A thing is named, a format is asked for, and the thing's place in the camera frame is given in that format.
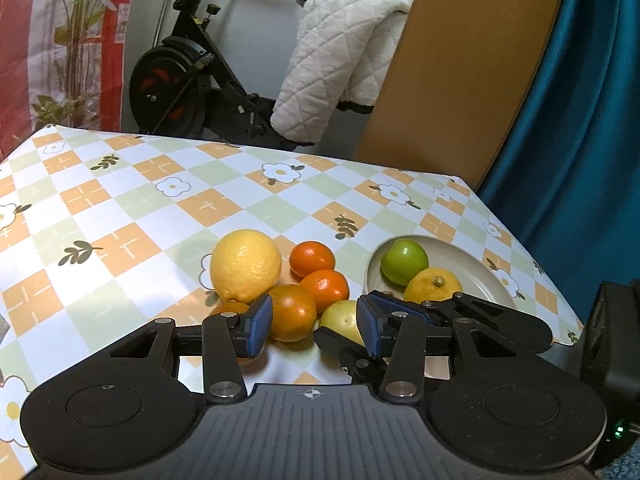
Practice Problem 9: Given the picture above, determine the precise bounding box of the black exercise bike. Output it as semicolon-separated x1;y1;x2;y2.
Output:
129;0;316;151

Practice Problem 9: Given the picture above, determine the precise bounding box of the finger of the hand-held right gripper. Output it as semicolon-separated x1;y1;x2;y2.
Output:
314;326;388;386
369;289;554;359

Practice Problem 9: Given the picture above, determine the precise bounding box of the orange tangerine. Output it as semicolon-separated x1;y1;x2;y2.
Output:
299;269;351;313
212;300;252;317
289;241;337;281
267;284;318;343

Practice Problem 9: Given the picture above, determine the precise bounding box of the wooden panel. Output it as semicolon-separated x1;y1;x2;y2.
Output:
354;0;573;193

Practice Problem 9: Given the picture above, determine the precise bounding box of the green potted plant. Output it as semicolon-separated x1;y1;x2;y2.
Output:
0;0;136;161

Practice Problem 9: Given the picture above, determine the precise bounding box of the green jujube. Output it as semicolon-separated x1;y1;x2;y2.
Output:
381;239;431;287

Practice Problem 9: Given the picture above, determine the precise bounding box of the pale yellow jujube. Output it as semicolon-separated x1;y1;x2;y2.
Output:
319;299;366;346

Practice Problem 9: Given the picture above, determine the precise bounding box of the white quilted cloth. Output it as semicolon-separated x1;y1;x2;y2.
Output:
270;0;421;146

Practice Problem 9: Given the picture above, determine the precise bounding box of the beige round plate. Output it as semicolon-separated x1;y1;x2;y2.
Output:
364;234;518;311

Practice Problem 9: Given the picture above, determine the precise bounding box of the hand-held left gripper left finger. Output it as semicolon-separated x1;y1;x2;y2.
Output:
105;294;274;404

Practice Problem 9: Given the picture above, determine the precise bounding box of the teal curtain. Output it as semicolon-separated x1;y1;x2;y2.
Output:
475;0;640;331

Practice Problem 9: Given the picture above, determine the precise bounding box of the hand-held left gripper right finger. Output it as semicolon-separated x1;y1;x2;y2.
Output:
356;296;512;404

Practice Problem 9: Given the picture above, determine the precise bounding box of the yellow lemon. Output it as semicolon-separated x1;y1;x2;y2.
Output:
403;267;463;306
210;229;282;305

